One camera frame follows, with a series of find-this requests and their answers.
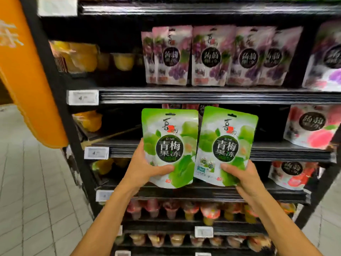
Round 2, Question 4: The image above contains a person's left hand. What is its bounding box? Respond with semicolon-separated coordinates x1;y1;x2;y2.
124;138;177;193

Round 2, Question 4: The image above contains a person's right hand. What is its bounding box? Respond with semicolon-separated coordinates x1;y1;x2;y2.
221;160;267;206

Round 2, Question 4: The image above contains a green plum pouch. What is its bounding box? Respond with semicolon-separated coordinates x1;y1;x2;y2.
193;106;259;187
141;107;199;189

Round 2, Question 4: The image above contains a dark grey metal shelf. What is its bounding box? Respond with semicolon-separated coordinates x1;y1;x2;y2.
18;0;341;256

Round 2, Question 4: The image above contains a row of purple-white bags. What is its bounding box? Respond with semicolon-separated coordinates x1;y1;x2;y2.
141;20;341;93

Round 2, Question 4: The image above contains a person's right forearm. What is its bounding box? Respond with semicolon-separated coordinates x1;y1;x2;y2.
248;196;323;256

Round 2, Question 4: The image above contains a person's left forearm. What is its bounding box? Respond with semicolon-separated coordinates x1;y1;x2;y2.
72;184;142;256

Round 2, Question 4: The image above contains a red-white jelly bag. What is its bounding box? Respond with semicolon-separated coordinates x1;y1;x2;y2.
269;161;320;190

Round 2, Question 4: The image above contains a row of small pink-lid cups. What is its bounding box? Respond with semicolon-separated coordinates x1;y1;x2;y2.
127;199;297;223

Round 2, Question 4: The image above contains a pink-white jelly bag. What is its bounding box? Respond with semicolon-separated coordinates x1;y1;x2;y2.
284;104;341;150
198;103;220;113
162;103;199;111

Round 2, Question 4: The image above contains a row of small yellow-green cups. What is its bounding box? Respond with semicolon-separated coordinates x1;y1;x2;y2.
114;233;272;252

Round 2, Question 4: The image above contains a row of yellow tubs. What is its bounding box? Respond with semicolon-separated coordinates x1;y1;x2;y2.
50;41;136;74

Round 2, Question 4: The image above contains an orange aisle sign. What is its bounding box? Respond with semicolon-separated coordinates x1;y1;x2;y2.
0;0;69;149

